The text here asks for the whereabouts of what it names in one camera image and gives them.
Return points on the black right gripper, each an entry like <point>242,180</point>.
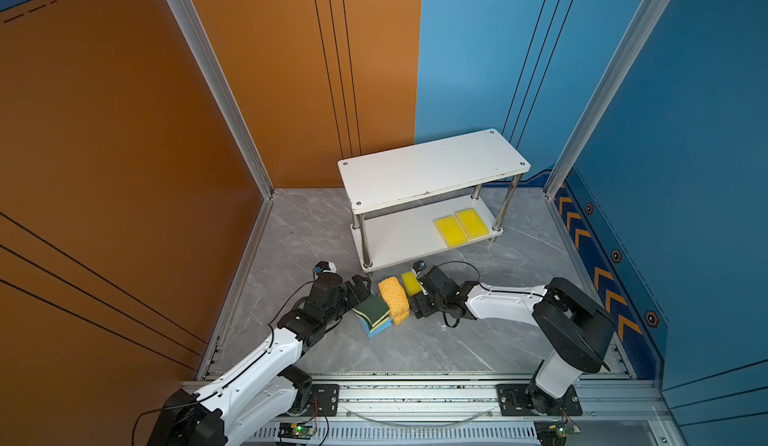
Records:
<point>417,304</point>

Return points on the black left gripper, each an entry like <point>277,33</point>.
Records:
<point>353,298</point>

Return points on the yellow sponge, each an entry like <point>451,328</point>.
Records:
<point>411,284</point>
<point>451,231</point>
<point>472,224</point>

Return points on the orange cellulose sponge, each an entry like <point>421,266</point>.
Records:
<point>394,295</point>

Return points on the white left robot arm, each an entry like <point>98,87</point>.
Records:
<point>266,383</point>

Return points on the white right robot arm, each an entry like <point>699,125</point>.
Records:
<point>577,327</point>

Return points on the white two-tier metal shelf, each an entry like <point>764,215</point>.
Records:
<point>396,196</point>

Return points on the green scrub sponge top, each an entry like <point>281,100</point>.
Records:
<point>372,309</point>

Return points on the blue sponge bottom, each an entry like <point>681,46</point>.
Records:
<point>378,326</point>

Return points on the left green circuit board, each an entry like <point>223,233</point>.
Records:
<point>297,432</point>

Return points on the green circuit board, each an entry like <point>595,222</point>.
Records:
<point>553,434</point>
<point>297,432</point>

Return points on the right green circuit board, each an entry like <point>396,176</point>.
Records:
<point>553,434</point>

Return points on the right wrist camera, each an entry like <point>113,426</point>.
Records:
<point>418,267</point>

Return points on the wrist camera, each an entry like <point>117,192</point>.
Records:
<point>418,267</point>
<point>323,267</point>

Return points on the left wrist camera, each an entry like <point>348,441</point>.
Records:
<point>323,267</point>

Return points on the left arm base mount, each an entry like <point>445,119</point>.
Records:
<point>322,399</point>

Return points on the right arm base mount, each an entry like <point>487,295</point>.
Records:
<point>529,400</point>

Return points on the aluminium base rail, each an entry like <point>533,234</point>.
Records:
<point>462,409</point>

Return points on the left aluminium corner post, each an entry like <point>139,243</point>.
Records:
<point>195,35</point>

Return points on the aluminium corner post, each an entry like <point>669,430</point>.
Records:
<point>631,44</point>
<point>195,35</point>

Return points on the right aluminium corner post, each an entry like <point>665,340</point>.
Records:
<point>631,44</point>

